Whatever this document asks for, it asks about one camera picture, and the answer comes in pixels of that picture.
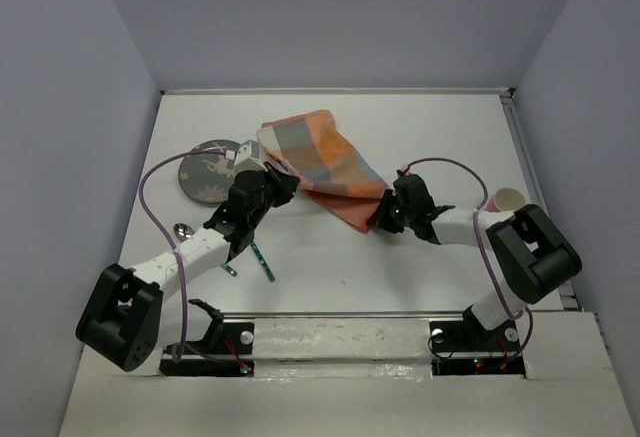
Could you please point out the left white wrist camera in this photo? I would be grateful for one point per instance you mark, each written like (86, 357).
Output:
(247, 157)

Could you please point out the orange grey checkered cloth napkin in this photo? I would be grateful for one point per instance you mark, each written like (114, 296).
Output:
(331, 170)

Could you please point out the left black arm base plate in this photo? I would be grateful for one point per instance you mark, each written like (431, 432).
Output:
(229, 356)

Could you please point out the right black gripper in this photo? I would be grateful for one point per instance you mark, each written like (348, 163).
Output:
(380, 217)

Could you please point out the spoon with teal handle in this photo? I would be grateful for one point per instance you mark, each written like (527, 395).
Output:
(183, 232)

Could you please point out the dark round deer plate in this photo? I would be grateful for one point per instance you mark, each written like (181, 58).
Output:
(206, 178)

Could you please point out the white front cover panel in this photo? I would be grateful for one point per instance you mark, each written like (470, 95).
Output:
(569, 390)

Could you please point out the red white paper cup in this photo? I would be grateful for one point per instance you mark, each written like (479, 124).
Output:
(505, 200)

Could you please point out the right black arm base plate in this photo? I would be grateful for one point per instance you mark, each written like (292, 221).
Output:
(490, 354)

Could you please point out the aluminium table edge rail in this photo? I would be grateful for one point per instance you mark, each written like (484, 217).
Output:
(499, 91)

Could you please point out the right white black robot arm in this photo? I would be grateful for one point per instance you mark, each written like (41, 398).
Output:
(533, 255)

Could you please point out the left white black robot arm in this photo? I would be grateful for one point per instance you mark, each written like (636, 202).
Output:
(122, 318)

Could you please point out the fork with teal handle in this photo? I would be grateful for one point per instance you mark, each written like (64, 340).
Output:
(263, 263)

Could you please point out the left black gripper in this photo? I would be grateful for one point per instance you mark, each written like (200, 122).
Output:
(284, 184)

